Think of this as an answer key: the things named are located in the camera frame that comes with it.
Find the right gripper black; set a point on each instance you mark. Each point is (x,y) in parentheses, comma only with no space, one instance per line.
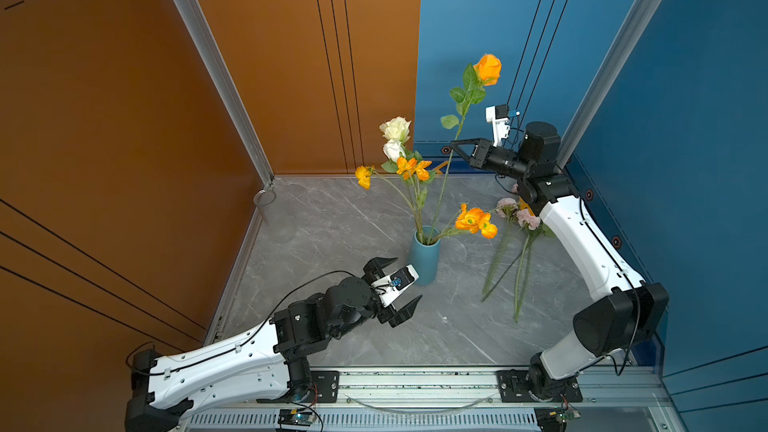
(482,154)

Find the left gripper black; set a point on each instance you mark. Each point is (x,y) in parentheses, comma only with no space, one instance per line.
(397,317)

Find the teal ceramic vase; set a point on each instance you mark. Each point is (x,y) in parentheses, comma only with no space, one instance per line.
(424,255)

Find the orange rose flower stem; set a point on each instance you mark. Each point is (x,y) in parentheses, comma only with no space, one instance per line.
(472,91)

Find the white cream rose stem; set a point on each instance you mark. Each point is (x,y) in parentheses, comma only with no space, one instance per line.
(397,128)

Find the white rosebud flower stem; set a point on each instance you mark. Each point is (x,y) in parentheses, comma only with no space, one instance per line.
(393,149)

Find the pink carnation flower stem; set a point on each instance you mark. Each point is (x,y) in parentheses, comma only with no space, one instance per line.
(519,219)

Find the orange poppy flower stem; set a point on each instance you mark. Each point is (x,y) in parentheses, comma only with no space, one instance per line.
(470,221)

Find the clear ribbed glass vase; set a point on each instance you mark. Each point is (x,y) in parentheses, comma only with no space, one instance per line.
(275,215)

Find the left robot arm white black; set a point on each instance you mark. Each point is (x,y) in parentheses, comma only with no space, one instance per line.
(269,362)

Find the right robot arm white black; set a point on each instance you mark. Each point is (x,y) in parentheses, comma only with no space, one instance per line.
(626,309)

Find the left green circuit board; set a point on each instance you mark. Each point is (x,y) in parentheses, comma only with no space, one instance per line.
(297,420)

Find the right circuit board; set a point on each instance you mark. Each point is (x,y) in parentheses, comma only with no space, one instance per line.
(555,420)

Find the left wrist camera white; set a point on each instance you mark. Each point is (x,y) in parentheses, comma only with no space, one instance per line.
(390,287)

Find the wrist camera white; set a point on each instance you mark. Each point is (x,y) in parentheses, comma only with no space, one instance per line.
(390,287)
(501,119)

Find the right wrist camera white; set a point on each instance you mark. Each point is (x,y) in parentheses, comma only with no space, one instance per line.
(501,119)

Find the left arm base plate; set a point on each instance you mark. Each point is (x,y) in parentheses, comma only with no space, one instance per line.
(323,389)

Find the aluminium front rail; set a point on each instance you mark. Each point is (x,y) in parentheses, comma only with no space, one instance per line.
(460,398)

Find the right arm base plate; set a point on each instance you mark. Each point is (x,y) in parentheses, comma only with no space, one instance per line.
(518,386)

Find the right aluminium corner post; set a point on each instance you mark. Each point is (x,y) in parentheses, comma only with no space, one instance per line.
(631,30)

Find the aluminium corner post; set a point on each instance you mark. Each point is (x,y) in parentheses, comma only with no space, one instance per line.
(631,30)
(206,45)

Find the left aluminium corner post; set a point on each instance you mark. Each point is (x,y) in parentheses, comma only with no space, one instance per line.
(206,45)

